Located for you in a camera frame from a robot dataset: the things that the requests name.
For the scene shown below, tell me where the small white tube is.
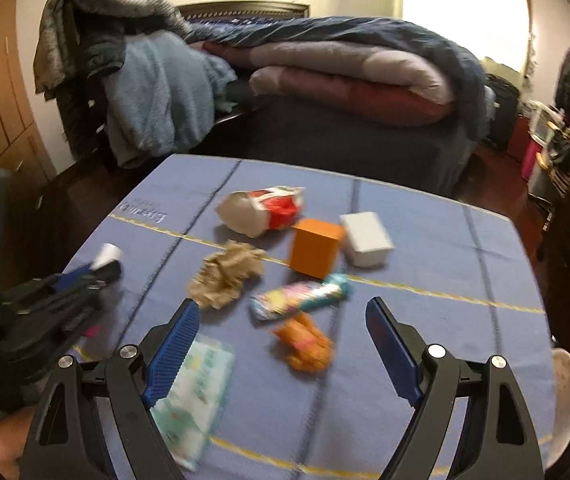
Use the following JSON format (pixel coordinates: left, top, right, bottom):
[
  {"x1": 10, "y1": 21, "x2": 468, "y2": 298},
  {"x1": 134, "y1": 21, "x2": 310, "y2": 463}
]
[{"x1": 90, "y1": 243, "x2": 122, "y2": 270}]

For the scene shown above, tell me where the orange bear toy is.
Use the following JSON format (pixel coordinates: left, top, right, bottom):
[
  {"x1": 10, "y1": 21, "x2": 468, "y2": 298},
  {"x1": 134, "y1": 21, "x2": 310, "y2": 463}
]
[{"x1": 272, "y1": 312, "x2": 335, "y2": 374}]

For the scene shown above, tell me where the white pink-speckled trash bin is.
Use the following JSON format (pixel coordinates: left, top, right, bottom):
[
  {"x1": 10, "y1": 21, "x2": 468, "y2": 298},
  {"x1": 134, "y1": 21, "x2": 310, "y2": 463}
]
[{"x1": 546, "y1": 348, "x2": 570, "y2": 468}]

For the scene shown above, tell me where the green wet wipes pack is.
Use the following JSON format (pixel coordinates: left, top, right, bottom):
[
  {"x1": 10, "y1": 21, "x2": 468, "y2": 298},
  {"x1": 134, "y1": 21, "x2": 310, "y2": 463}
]
[{"x1": 151, "y1": 335, "x2": 235, "y2": 471}]

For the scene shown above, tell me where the crumpled brown paper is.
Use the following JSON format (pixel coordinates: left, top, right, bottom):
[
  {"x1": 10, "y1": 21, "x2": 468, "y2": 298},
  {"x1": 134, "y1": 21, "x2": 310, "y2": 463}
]
[{"x1": 186, "y1": 240, "x2": 265, "y2": 310}]

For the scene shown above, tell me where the white small box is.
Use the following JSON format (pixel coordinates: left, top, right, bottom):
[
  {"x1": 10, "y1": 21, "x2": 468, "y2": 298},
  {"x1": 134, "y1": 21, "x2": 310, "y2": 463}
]
[{"x1": 340, "y1": 211, "x2": 395, "y2": 269}]

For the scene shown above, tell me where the colourful candy wrapper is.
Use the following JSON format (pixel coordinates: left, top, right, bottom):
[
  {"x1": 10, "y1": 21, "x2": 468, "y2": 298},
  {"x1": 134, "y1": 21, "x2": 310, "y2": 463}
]
[{"x1": 249, "y1": 273, "x2": 351, "y2": 322}]

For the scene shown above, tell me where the orange cube box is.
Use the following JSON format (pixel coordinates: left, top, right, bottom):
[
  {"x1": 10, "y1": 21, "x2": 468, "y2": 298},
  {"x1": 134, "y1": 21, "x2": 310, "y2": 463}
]
[{"x1": 288, "y1": 218, "x2": 345, "y2": 280}]

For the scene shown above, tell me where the blue checked tablecloth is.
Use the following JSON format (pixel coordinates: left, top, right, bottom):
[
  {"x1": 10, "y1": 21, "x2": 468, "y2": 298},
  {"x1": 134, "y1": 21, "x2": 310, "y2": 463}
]
[{"x1": 62, "y1": 153, "x2": 558, "y2": 480}]

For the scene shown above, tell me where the light blue fleece blanket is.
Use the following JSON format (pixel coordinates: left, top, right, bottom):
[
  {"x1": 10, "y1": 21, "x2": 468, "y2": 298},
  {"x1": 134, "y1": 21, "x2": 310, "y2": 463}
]
[{"x1": 102, "y1": 30, "x2": 237, "y2": 168}]

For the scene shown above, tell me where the bed with grey sheet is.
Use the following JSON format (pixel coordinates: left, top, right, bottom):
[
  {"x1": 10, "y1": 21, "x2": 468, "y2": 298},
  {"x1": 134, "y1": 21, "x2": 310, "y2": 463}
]
[{"x1": 205, "y1": 0, "x2": 489, "y2": 198}]

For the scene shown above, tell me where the pink storage box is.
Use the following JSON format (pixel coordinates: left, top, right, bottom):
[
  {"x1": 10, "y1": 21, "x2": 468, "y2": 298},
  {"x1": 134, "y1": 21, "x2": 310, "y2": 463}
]
[{"x1": 520, "y1": 136, "x2": 544, "y2": 182}]

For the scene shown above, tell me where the black suitcase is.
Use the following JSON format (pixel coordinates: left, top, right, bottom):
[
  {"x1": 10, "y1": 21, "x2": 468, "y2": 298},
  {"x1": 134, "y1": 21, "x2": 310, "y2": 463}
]
[{"x1": 486, "y1": 74, "x2": 520, "y2": 151}]

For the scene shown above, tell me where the grey knit sweater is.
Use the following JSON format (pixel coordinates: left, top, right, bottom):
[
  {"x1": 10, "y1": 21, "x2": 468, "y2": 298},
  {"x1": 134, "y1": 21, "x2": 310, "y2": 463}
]
[{"x1": 34, "y1": 0, "x2": 191, "y2": 100}]

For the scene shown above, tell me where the blue patterned quilt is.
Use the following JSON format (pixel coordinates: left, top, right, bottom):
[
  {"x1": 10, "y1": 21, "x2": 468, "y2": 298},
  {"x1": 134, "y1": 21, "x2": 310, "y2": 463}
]
[{"x1": 186, "y1": 16, "x2": 488, "y2": 142}]

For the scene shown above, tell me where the grey red folded comforter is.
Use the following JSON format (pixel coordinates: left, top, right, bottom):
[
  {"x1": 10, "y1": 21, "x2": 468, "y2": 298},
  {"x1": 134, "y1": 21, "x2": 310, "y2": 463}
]
[{"x1": 203, "y1": 41, "x2": 457, "y2": 127}]

